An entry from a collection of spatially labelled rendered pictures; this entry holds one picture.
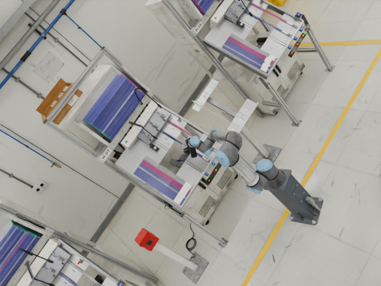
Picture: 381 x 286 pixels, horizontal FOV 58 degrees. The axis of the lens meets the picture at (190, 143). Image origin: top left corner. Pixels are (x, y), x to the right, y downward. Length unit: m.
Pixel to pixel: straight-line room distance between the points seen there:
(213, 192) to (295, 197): 1.01
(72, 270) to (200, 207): 1.31
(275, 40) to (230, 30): 0.44
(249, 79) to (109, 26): 1.92
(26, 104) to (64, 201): 1.28
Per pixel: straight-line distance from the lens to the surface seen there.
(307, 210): 3.02
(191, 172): 3.00
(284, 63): 3.96
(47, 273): 3.15
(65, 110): 3.19
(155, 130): 3.05
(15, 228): 3.00
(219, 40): 3.45
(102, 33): 4.52
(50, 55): 4.32
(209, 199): 3.55
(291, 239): 3.14
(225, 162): 2.24
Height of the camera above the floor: 2.63
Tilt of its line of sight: 35 degrees down
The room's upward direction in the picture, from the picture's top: 48 degrees counter-clockwise
